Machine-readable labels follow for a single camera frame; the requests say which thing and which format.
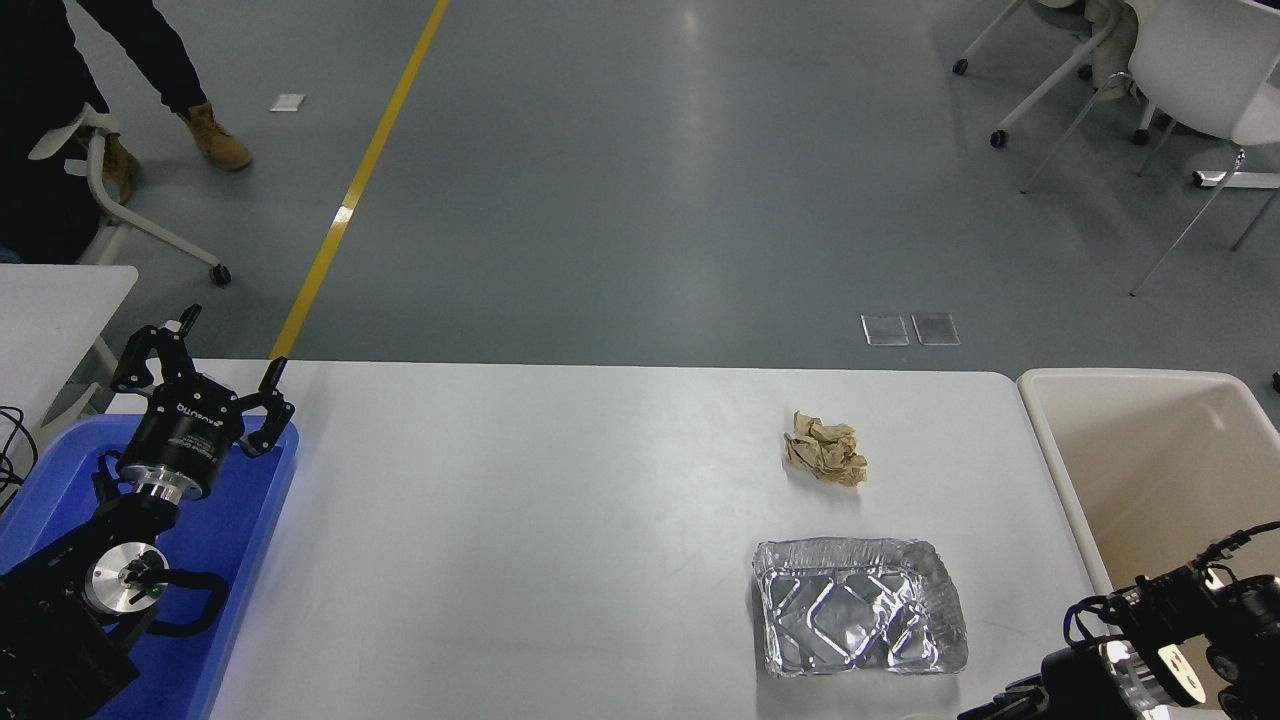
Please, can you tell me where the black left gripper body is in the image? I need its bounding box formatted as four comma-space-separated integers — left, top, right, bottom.
118, 378, 246, 496

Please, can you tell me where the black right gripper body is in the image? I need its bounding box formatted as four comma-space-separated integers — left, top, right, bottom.
1040, 645, 1131, 720

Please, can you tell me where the silver foil tray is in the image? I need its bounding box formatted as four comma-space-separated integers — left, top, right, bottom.
752, 537, 970, 679

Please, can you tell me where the blue plastic tray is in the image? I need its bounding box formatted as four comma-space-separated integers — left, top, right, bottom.
0, 415, 299, 720

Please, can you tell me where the white side table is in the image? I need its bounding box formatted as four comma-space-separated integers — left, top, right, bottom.
0, 264, 139, 451

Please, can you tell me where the white rolling office chair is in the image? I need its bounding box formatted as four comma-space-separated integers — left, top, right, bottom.
28, 105, 232, 288

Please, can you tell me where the yellow floor tape line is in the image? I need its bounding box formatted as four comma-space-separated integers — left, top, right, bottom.
268, 0, 451, 361

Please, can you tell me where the seated person in black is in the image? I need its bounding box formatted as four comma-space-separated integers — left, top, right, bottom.
0, 0, 101, 265

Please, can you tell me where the large pale plastic bin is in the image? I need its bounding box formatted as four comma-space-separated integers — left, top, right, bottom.
1018, 368, 1280, 720

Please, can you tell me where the person in tan boots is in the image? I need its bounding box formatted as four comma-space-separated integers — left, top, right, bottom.
70, 0, 253, 206

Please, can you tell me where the crumpled tan paper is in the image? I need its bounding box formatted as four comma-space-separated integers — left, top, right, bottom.
783, 411, 869, 488

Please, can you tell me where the white table foot bar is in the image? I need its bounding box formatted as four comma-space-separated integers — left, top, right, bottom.
1192, 168, 1280, 189

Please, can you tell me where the white-framed caster chair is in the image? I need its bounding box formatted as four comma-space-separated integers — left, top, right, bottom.
952, 0, 1151, 148

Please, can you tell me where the white shell chair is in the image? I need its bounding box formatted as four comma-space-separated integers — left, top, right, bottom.
1020, 0, 1280, 296

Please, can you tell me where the thin black cable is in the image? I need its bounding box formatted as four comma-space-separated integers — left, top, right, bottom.
0, 405, 39, 513

